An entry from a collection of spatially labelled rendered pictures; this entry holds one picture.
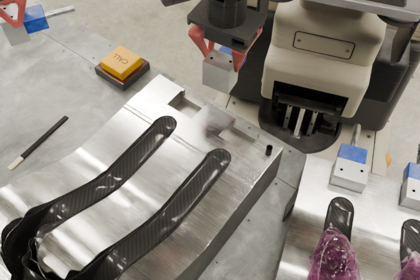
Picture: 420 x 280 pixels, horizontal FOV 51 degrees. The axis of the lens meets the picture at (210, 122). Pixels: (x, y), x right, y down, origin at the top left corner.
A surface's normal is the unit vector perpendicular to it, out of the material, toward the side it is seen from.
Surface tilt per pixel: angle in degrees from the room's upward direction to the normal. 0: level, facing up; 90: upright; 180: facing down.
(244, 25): 1
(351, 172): 0
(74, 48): 0
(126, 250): 27
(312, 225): 20
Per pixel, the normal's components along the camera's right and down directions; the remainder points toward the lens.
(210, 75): -0.48, 0.69
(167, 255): 0.29, -0.83
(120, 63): 0.01, -0.61
